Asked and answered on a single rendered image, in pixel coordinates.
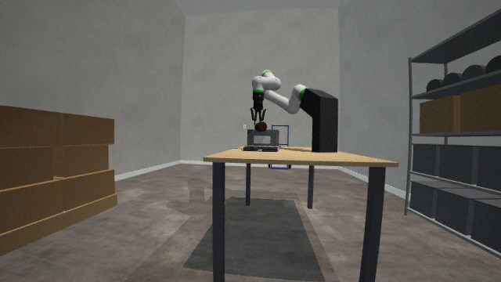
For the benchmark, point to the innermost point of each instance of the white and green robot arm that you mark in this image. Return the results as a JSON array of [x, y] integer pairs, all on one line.
[[262, 83]]

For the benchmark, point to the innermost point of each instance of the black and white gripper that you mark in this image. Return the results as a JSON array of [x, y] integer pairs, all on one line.
[[258, 106]]

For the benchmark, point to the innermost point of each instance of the brown bottle with blue label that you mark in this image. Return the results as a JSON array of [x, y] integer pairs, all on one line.
[[260, 126]]

